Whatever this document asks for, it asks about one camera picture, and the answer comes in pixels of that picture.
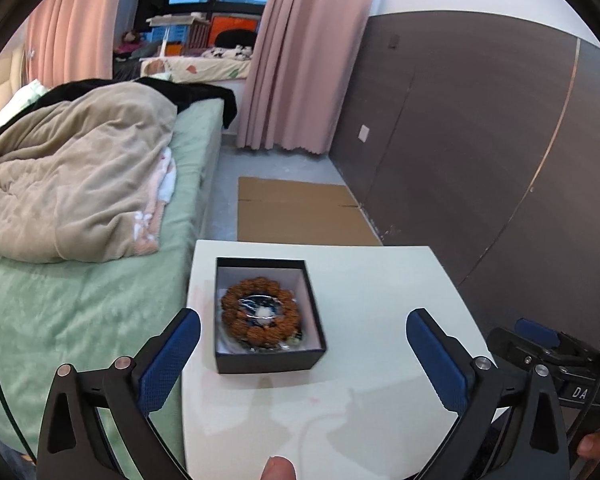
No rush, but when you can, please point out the beige blanket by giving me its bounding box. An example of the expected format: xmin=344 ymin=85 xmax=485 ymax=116
xmin=0 ymin=82 xmax=178 ymax=263

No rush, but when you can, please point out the black cable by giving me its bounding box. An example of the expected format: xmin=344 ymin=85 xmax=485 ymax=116
xmin=564 ymin=339 xmax=600 ymax=441

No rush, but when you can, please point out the black jewelry box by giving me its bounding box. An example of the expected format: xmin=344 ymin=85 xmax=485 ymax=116
xmin=214 ymin=257 xmax=327 ymax=375

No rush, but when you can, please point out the white wall switch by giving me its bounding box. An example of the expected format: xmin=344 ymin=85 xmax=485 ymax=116
xmin=358 ymin=125 xmax=370 ymax=143

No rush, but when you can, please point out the dark bead bracelet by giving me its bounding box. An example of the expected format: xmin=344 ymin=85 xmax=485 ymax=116
xmin=237 ymin=294 xmax=286 ymax=322

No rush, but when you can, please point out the pink curtain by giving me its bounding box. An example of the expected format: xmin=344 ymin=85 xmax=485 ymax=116
xmin=26 ymin=0 xmax=120 ymax=88
xmin=236 ymin=0 xmax=372 ymax=155

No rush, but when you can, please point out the flat cardboard sheet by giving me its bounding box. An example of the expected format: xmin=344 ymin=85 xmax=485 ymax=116
xmin=237 ymin=177 xmax=381 ymax=246

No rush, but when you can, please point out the person's left hand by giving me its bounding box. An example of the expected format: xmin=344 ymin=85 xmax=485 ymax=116
xmin=260 ymin=456 xmax=297 ymax=480

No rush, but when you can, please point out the brown rudraksha bead bracelet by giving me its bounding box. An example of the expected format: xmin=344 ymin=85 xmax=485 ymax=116
xmin=220 ymin=276 xmax=301 ymax=348

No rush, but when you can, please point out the floral patterned bedding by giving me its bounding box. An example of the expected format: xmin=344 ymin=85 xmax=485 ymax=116
xmin=140 ymin=46 xmax=253 ymax=82

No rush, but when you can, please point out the black garment on bed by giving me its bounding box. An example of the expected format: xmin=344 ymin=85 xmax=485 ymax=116
xmin=18 ymin=76 xmax=238 ymax=129

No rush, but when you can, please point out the green bed mattress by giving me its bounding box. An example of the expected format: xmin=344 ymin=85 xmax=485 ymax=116
xmin=0 ymin=100 xmax=223 ymax=448

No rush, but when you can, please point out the person's right hand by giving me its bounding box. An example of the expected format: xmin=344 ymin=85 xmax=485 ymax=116
xmin=577 ymin=429 xmax=600 ymax=460

